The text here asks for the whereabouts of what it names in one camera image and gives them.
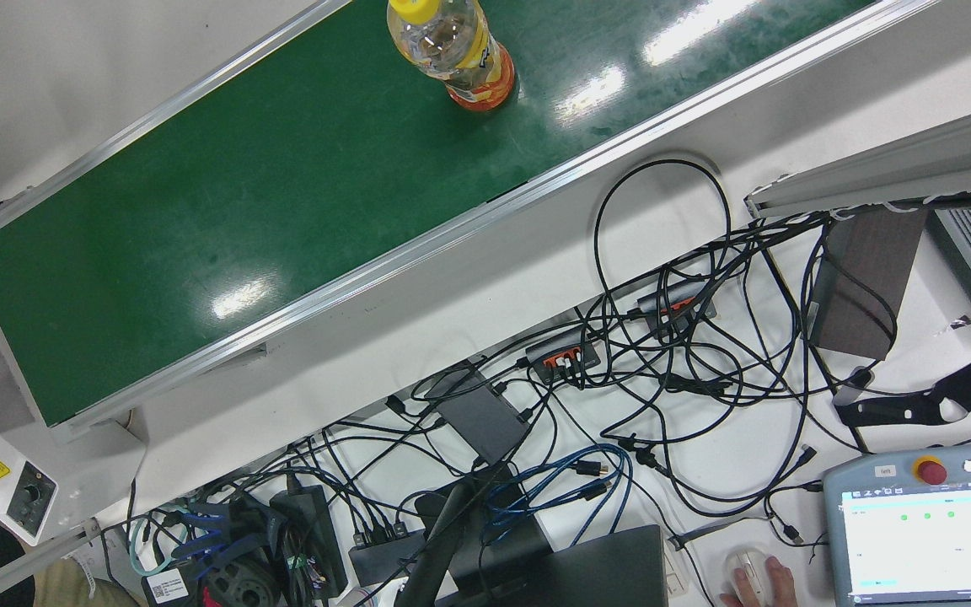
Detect bare operator hand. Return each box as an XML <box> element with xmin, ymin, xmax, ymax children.
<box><xmin>720</xmin><ymin>556</ymin><xmax>800</xmax><ymax>607</ymax></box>

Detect white computer mouse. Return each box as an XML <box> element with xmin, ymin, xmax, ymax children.
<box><xmin>726</xmin><ymin>550</ymin><xmax>777</xmax><ymax>604</ymax></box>

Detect grey robot teach pendant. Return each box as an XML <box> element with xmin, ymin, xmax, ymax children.
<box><xmin>823</xmin><ymin>443</ymin><xmax>971</xmax><ymax>607</ymax></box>

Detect black computer monitor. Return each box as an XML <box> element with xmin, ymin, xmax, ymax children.
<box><xmin>443</xmin><ymin>524</ymin><xmax>672</xmax><ymax>607</ymax></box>

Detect black hub with orange ports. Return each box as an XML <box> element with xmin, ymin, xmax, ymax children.
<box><xmin>637</xmin><ymin>282</ymin><xmax>718</xmax><ymax>334</ymax></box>
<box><xmin>524</xmin><ymin>327</ymin><xmax>603</xmax><ymax>382</ymax></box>

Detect dark brown wooden box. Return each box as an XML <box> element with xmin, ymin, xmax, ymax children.
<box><xmin>810</xmin><ymin>208</ymin><xmax>929</xmax><ymax>362</ymax></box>

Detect black monitor stand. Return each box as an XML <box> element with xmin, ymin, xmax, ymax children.
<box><xmin>395</xmin><ymin>462</ymin><xmax>554</xmax><ymax>607</ymax></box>

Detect dark grey rectangular box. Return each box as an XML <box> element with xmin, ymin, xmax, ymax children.
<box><xmin>433</xmin><ymin>367</ymin><xmax>531</xmax><ymax>465</ymax></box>

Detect black multiport hub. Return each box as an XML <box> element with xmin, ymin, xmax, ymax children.
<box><xmin>349</xmin><ymin>521</ymin><xmax>427</xmax><ymax>587</ymax></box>

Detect black power adapter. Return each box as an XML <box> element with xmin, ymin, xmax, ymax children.
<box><xmin>271</xmin><ymin>485</ymin><xmax>350</xmax><ymax>599</ymax></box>

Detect black round spool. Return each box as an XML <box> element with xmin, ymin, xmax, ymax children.
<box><xmin>199</xmin><ymin>555</ymin><xmax>282</xmax><ymax>607</ymax></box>

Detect white barcode label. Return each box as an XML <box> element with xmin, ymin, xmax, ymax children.
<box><xmin>144</xmin><ymin>567</ymin><xmax>191</xmax><ymax>604</ymax></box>

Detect orange juice bottle yellow cap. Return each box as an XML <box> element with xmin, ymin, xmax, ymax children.
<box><xmin>386</xmin><ymin>0</ymin><xmax>518</xmax><ymax>112</ymax></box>

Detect green conveyor belt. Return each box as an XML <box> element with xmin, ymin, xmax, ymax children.
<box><xmin>0</xmin><ymin>0</ymin><xmax>941</xmax><ymax>431</ymax></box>

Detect white conveyor control box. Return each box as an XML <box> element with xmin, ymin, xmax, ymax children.
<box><xmin>0</xmin><ymin>420</ymin><xmax>148</xmax><ymax>545</ymax></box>

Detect black flat bracket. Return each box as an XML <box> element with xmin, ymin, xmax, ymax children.
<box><xmin>834</xmin><ymin>355</ymin><xmax>971</xmax><ymax>429</ymax></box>

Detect blue cable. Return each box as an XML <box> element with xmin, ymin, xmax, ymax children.
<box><xmin>485</xmin><ymin>444</ymin><xmax>634</xmax><ymax>549</ymax></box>

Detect aluminium profile frame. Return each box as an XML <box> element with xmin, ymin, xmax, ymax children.
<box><xmin>744</xmin><ymin>94</ymin><xmax>971</xmax><ymax>220</ymax></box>

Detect black looped cable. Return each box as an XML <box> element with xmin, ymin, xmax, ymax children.
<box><xmin>593</xmin><ymin>158</ymin><xmax>732</xmax><ymax>287</ymax></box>

